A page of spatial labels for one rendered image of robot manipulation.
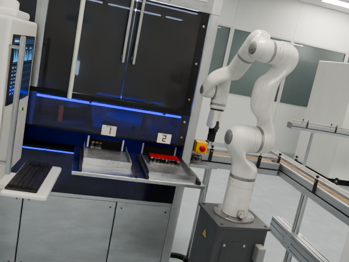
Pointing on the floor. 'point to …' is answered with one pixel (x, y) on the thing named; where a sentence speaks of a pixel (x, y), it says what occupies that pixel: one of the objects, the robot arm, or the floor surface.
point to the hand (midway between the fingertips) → (211, 137)
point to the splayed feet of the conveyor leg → (179, 257)
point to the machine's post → (212, 29)
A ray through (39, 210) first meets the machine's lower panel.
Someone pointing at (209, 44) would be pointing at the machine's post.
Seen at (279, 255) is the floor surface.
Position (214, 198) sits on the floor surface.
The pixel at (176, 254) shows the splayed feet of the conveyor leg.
